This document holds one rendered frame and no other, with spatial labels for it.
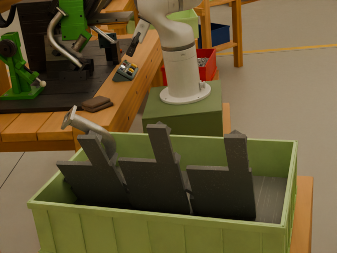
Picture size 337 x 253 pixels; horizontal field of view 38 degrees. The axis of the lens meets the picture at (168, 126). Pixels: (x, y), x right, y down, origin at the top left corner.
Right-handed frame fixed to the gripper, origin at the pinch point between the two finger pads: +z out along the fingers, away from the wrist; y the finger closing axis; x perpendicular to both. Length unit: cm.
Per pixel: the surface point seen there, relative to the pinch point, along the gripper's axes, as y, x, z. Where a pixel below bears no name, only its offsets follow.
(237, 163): -118, -37, 2
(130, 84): -8.0, -6.4, 11.9
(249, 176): -115, -41, 4
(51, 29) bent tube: 7.0, 37.0, 7.9
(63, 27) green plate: 9.5, 33.0, 4.9
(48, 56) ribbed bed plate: 12.2, 34.1, 20.6
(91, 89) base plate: -9.8, 7.8, 21.3
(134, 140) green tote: -74, -16, 18
